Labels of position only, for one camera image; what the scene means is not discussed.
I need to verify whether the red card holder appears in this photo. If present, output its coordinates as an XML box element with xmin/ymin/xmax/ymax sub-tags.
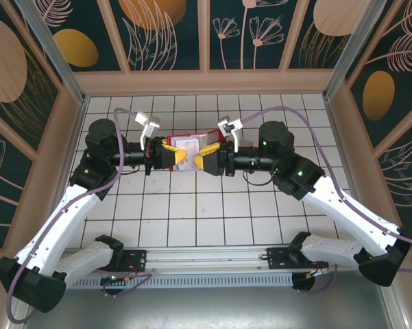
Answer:
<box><xmin>166</xmin><ymin>129</ymin><xmax>227</xmax><ymax>173</ymax></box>

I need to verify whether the aluminium side rail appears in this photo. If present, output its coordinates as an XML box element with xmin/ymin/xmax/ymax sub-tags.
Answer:
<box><xmin>63</xmin><ymin>97</ymin><xmax>89</xmax><ymax>172</ymax></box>
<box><xmin>324</xmin><ymin>97</ymin><xmax>356</xmax><ymax>193</ymax></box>

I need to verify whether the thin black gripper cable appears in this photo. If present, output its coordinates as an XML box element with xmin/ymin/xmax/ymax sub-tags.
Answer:
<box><xmin>123</xmin><ymin>164</ymin><xmax>148</xmax><ymax>176</ymax></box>
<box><xmin>243</xmin><ymin>169</ymin><xmax>278</xmax><ymax>188</ymax></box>

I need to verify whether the aluminium frame post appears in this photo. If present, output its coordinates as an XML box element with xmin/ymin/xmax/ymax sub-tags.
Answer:
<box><xmin>323</xmin><ymin>0</ymin><xmax>397</xmax><ymax>102</ymax></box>
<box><xmin>15</xmin><ymin>0</ymin><xmax>88</xmax><ymax>106</ymax></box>

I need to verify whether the aluminium mounting rail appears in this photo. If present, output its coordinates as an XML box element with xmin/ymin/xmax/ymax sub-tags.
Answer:
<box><xmin>64</xmin><ymin>247</ymin><xmax>361</xmax><ymax>275</ymax></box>

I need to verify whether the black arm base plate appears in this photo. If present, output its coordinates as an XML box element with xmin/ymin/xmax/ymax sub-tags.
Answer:
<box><xmin>266</xmin><ymin>246</ymin><xmax>292</xmax><ymax>271</ymax></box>
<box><xmin>122</xmin><ymin>249</ymin><xmax>148</xmax><ymax>272</ymax></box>

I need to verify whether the slotted grey cable duct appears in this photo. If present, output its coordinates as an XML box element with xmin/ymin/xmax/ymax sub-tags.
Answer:
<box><xmin>68</xmin><ymin>273</ymin><xmax>294</xmax><ymax>291</ymax></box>

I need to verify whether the aluminium frame rail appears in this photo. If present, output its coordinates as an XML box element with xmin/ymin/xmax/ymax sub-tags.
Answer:
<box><xmin>380</xmin><ymin>286</ymin><xmax>411</xmax><ymax>329</ymax></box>

